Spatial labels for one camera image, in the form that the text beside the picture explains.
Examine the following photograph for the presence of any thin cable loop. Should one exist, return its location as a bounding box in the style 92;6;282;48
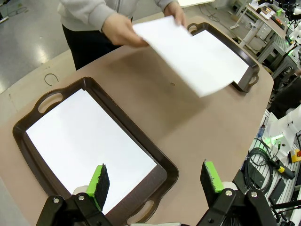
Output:
44;73;59;87

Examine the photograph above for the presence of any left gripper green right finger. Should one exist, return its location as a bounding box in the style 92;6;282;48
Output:
198;160;277;226

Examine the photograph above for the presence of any white drawer cabinet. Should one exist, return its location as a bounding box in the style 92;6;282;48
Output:
256;22;275;42

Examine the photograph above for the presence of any white A4 paper sheet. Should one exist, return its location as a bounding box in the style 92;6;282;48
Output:
25;89;158;215
190;30;250;85

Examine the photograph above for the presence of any red blue screwdriver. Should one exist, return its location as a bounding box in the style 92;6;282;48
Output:
257;117;268;139

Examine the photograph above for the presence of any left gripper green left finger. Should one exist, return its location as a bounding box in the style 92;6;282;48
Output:
35;163;113;226

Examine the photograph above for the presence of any person's right hand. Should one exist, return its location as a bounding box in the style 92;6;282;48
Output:
101;13;149;47

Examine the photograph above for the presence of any yellow emergency stop button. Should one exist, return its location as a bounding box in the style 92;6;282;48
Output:
290;148;301;163

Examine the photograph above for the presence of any brown top workbench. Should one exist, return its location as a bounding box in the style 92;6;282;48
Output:
244;0;301;45

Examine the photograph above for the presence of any person's right forearm grey sleeve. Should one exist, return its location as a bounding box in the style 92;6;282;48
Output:
70;0;116;25

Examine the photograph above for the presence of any brown plastic serving tray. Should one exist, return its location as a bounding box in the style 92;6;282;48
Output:
12;76;179;224
187;22;261;93

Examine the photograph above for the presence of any person's left forearm grey sleeve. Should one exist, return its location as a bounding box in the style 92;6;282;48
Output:
155;0;180;8

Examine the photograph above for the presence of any operator in black clothes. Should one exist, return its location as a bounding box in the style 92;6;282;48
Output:
268;70;301;118

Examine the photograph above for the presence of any person's left hand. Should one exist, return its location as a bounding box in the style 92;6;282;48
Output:
163;0;188;28

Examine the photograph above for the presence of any grey metal frame table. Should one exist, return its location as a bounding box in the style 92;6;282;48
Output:
257;32;301;79

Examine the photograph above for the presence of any black yellow cable connector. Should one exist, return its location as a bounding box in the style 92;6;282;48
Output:
268;159;296;180

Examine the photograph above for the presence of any white desk leg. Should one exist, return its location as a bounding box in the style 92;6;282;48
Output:
229;6;251;30

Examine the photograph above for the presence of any black coiled cable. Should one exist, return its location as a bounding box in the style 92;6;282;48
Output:
244;138;276;193

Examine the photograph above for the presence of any large white table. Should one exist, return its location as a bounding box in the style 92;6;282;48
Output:
179;0;214;8

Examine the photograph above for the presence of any person's torso grey zip hoodie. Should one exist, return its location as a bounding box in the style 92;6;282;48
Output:
57;0;142;26

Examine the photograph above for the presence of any black flat plate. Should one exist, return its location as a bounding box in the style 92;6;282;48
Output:
268;178;286;205
244;162;266;189

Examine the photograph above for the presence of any white A4 paper stack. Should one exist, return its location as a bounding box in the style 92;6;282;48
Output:
132;15;236;98

